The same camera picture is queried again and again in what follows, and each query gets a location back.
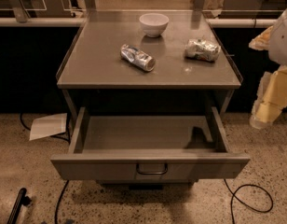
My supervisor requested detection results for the open grey top drawer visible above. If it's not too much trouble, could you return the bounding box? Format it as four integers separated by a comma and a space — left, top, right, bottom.
51, 107, 250, 184

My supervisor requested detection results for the grey metal cabinet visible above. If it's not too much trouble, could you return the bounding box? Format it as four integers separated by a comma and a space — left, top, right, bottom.
57, 10, 241, 116

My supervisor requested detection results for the black cable right floor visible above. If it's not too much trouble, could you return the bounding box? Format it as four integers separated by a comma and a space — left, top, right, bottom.
223, 178, 274, 224

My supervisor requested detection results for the crushed redbull can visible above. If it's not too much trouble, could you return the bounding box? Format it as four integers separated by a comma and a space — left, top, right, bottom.
120, 44, 156, 72

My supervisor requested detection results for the black bar on floor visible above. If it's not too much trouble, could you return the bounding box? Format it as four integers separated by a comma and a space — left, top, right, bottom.
7, 188, 32, 224

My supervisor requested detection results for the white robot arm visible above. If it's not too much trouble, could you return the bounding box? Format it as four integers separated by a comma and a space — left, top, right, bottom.
249, 8, 287, 129

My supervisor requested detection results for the black drawer handle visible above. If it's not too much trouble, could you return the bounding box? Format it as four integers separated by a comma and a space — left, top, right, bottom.
136, 163, 168, 175

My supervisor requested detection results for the black cable floor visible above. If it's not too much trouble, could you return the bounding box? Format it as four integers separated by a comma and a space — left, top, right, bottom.
19, 112, 72, 224
223, 178, 274, 224

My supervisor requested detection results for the white ceramic bowl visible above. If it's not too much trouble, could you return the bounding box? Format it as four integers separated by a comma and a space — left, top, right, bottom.
139, 13, 169, 37

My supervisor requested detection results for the black cable left floor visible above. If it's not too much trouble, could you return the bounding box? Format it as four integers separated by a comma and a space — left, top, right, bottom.
19, 112, 72, 224

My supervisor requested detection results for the white paper sheet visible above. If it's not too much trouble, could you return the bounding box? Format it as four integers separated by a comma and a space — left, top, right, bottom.
30, 113, 67, 140

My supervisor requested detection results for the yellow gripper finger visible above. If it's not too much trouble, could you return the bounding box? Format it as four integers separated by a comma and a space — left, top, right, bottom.
249, 26, 273, 50
250, 65, 287, 129

